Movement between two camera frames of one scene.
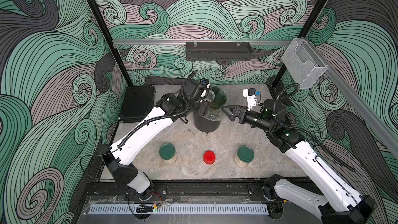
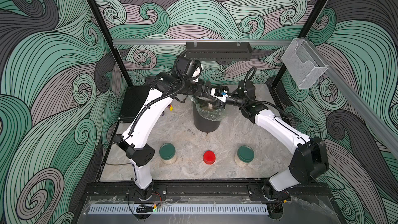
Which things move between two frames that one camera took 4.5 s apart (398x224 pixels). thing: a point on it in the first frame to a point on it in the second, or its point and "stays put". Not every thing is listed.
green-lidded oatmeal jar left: [167, 153] stays put
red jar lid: [209, 157] stays put
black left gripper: [202, 107] to [205, 92]
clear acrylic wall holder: [303, 63] stays put
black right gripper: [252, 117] to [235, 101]
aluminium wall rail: [140, 41] stays put
